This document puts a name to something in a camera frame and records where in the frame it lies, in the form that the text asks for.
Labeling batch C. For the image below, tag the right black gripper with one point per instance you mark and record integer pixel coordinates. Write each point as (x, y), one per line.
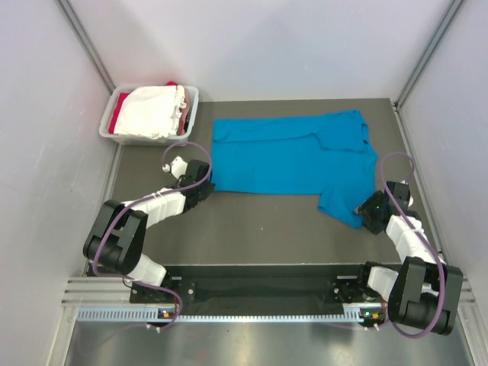
(365, 211)

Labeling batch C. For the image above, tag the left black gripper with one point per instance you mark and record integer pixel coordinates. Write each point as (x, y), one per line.
(207, 188)

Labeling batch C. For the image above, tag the blue t shirt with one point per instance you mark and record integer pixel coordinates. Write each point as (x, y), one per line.
(328, 155)

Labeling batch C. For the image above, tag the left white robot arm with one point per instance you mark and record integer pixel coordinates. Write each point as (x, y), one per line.
(115, 241)

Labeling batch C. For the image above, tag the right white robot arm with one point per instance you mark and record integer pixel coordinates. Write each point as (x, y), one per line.
(424, 293)

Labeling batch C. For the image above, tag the white plastic bin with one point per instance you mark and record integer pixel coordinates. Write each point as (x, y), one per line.
(150, 114)

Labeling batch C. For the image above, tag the white t shirt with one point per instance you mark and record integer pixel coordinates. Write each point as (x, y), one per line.
(150, 110)

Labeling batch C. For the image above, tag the red t shirt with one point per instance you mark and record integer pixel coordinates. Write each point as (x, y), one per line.
(118, 110)

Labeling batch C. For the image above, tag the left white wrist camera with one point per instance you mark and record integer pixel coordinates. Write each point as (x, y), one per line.
(177, 167)

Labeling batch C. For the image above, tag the grey slotted cable duct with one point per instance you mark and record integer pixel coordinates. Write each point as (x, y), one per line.
(361, 315)

